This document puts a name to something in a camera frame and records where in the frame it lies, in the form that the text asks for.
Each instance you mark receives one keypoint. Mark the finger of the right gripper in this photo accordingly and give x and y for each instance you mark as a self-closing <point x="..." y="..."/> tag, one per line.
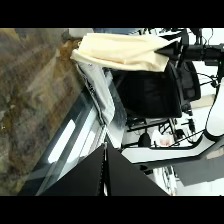
<point x="170" y="51"/>

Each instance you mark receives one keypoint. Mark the white garment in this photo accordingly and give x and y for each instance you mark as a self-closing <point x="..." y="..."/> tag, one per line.
<point x="100" y="93"/>

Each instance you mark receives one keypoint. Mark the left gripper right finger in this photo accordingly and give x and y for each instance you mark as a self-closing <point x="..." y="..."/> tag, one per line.
<point x="128" y="176"/>

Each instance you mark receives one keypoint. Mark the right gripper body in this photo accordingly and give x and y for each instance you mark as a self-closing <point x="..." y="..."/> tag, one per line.
<point x="203" y="52"/>

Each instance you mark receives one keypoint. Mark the cream shirt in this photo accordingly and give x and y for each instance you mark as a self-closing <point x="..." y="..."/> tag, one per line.
<point x="123" y="51"/>

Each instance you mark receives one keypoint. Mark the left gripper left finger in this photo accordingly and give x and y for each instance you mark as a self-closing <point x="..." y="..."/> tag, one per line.
<point x="85" y="176"/>

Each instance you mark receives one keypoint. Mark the black office chair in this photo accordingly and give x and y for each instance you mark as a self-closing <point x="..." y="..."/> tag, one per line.
<point x="150" y="93"/>

